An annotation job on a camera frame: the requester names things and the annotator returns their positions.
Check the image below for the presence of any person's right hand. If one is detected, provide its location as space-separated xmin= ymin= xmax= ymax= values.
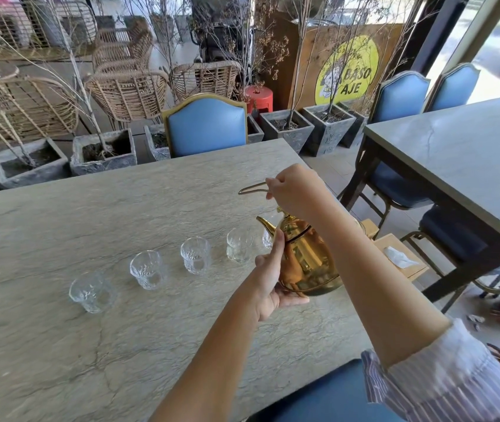
xmin=265 ymin=164 xmax=343 ymax=225

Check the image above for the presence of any person's left hand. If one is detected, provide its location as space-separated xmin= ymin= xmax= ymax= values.
xmin=242 ymin=227 xmax=310 ymax=323

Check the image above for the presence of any gold metal teapot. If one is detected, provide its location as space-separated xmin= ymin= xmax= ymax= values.
xmin=238 ymin=182 xmax=348 ymax=297

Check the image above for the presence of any person's left forearm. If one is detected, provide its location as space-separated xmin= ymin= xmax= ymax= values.
xmin=150 ymin=283 xmax=277 ymax=422

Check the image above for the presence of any person's right forearm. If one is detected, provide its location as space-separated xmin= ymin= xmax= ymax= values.
xmin=309 ymin=197 xmax=453 ymax=370

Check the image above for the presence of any grey stone planter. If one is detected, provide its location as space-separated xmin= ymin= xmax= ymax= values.
xmin=299 ymin=104 xmax=357 ymax=158
xmin=70 ymin=128 xmax=138 ymax=176
xmin=0 ymin=137 xmax=71 ymax=190
xmin=259 ymin=109 xmax=315 ymax=154
xmin=144 ymin=124 xmax=171 ymax=162
xmin=247 ymin=114 xmax=265 ymax=144
xmin=337 ymin=101 xmax=369 ymax=149

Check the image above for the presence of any red plastic stool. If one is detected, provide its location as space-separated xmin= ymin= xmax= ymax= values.
xmin=245 ymin=85 xmax=274 ymax=115

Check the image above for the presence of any small wooden box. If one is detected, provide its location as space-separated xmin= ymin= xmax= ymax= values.
xmin=360 ymin=219 xmax=381 ymax=240

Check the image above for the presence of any wooden tissue box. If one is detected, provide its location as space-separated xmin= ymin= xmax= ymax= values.
xmin=372 ymin=233 xmax=429 ymax=282

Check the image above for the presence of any rattan armchair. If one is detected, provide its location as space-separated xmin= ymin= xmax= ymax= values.
xmin=84 ymin=70 xmax=170 ymax=129
xmin=0 ymin=0 xmax=97 ymax=63
xmin=92 ymin=27 xmax=154 ymax=73
xmin=0 ymin=76 xmax=80 ymax=147
xmin=169 ymin=61 xmax=243 ymax=103

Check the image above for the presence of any wooden sign with yellow circle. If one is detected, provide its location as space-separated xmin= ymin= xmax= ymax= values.
xmin=276 ymin=15 xmax=404 ymax=111

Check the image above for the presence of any blue chair seat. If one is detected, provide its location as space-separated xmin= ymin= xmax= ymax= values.
xmin=250 ymin=359 xmax=404 ymax=422

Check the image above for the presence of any black cart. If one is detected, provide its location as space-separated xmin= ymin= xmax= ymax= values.
xmin=189 ymin=0 xmax=255 ymax=64

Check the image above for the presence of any grey stone-top table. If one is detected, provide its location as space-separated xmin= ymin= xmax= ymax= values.
xmin=340 ymin=97 xmax=500 ymax=304

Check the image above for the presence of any striped shirt sleeve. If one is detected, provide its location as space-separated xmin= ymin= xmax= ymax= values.
xmin=361 ymin=318 xmax=500 ymax=422

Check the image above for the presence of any blue chair with gold frame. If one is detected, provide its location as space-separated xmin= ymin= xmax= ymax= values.
xmin=423 ymin=62 xmax=482 ymax=113
xmin=401 ymin=204 xmax=500 ymax=304
xmin=340 ymin=70 xmax=431 ymax=216
xmin=161 ymin=93 xmax=249 ymax=159

